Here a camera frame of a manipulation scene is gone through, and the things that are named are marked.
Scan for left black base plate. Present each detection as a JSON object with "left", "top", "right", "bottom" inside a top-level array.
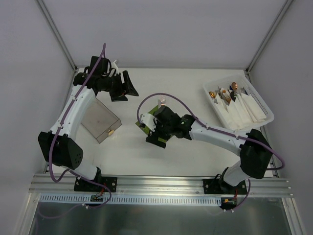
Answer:
[{"left": 73, "top": 176, "right": 118, "bottom": 193}]

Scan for white rolled napkin bundle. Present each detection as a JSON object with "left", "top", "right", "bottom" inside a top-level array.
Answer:
[{"left": 240, "top": 93, "right": 266, "bottom": 123}]

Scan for copper spoon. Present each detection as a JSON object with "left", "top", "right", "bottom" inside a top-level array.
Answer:
[{"left": 231, "top": 82, "right": 238, "bottom": 94}]

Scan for white plastic basket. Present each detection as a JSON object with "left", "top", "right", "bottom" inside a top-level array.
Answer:
[{"left": 203, "top": 74, "right": 274, "bottom": 131}]

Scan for aluminium rail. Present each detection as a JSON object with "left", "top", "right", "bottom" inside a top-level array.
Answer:
[{"left": 29, "top": 174, "right": 294, "bottom": 198}]

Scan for copper fork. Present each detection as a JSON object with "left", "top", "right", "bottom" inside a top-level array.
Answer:
[{"left": 223, "top": 93, "right": 231, "bottom": 103}]

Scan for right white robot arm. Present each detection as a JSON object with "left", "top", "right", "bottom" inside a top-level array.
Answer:
[{"left": 139, "top": 106, "right": 272, "bottom": 194}]

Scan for frame post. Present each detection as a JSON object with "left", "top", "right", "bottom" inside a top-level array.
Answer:
[
  {"left": 246, "top": 0, "right": 294, "bottom": 75},
  {"left": 35, "top": 0, "right": 77, "bottom": 71}
]

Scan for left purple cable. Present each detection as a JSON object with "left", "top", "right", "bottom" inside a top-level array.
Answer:
[{"left": 48, "top": 43, "right": 112, "bottom": 209}]

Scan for green handled fork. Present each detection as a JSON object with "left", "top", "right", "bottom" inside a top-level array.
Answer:
[{"left": 158, "top": 96, "right": 166, "bottom": 108}]

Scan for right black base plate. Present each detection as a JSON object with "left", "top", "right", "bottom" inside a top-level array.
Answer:
[{"left": 202, "top": 178, "right": 247, "bottom": 195}]

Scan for left frame post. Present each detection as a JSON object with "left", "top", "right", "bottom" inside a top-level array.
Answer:
[{"left": 35, "top": 0, "right": 77, "bottom": 71}]

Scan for right frame post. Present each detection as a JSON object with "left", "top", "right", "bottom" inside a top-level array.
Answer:
[{"left": 246, "top": 0, "right": 294, "bottom": 75}]

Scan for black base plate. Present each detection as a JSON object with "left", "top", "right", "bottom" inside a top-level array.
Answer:
[
  {"left": 202, "top": 178, "right": 247, "bottom": 195},
  {"left": 73, "top": 176, "right": 118, "bottom": 193}
]

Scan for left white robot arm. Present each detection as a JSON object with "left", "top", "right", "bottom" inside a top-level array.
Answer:
[{"left": 38, "top": 56, "right": 139, "bottom": 191}]

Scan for clear smoked plastic box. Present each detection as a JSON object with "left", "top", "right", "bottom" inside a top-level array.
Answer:
[{"left": 81, "top": 98, "right": 122, "bottom": 143}]

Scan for green paper napkin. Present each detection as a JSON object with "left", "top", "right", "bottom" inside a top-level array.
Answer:
[{"left": 135, "top": 105, "right": 171, "bottom": 148}]

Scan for white slotted cable duct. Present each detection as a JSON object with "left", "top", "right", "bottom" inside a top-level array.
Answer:
[{"left": 39, "top": 193, "right": 222, "bottom": 207}]

